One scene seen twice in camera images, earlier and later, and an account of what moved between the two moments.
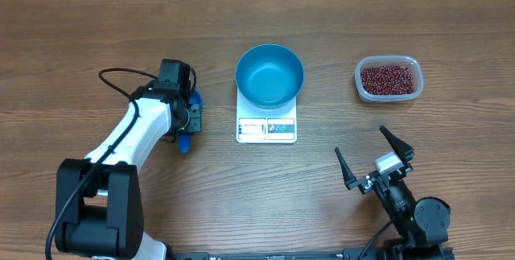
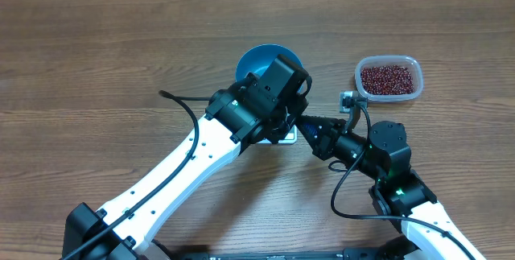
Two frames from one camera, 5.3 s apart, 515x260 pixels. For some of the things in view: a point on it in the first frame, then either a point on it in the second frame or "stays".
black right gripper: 406,152 to 326,139
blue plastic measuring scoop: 195,109 to 312,129
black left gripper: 177,131 to 298,107
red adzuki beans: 386,80 stays
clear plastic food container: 389,78 stays
